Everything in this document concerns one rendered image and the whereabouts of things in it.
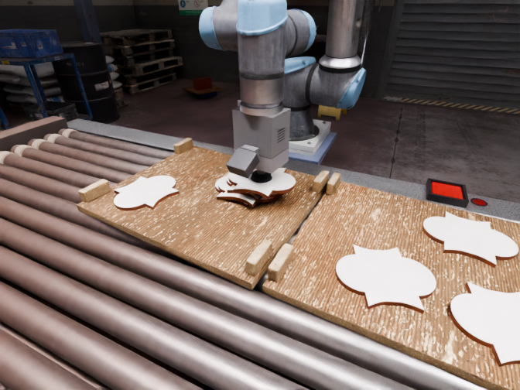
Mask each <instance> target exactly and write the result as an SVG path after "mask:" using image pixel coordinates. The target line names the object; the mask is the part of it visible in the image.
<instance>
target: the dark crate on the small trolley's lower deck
mask: <svg viewBox="0 0 520 390"><path fill-rule="evenodd" d="M43 105H44V108H45V109H46V113H47V115H48V117H51V116H57V117H61V118H65V119H66V121H68V120H70V119H73V118H76V117H77V116H79V115H78V114H77V113H78V112H77V109H76V108H75V106H76V105H75V104H73V103H65V102H57V101H44V102H43ZM23 111H25V114H26V115H27V118H28V121H38V120H40V119H43V115H42V113H41V110H40V109H39V105H38V104H33V105H30V106H28V107H25V108H24V110H23Z"/></svg>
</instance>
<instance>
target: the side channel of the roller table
mask: <svg viewBox="0 0 520 390"><path fill-rule="evenodd" d="M63 128H64V129H68V126H67V122H66V119H65V118H61V117H57V116H51V117H48V118H44V119H40V120H38V121H33V122H30V123H28V124H24V125H20V126H17V127H14V128H10V129H7V130H4V131H2V132H0V151H3V152H4V151H7V152H11V148H12V147H13V146H14V145H28V142H29V141H30V140H31V139H43V138H44V136H45V135H47V134H58V132H59V130H61V129H63Z"/></svg>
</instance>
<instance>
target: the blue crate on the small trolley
mask: <svg viewBox="0 0 520 390"><path fill-rule="evenodd" d="M56 33H57V32H56V29H5V30H0V57H1V58H29V59H38V58H42V57H46V56H54V55H58V54H62V53H63V48H62V47H61V46H60V41H59V39H58V36H57V35H58V34H56Z"/></svg>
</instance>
